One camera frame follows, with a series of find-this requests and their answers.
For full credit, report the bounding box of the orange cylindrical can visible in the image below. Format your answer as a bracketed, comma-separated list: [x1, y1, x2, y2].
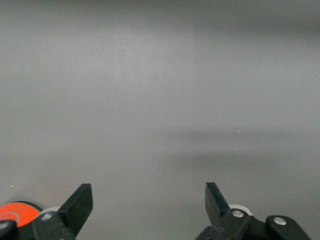
[0, 201, 42, 228]

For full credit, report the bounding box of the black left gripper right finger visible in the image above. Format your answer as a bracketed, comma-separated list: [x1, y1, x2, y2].
[194, 181, 253, 240]

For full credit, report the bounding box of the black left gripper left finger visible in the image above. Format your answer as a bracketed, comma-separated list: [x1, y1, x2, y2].
[32, 183, 94, 240]

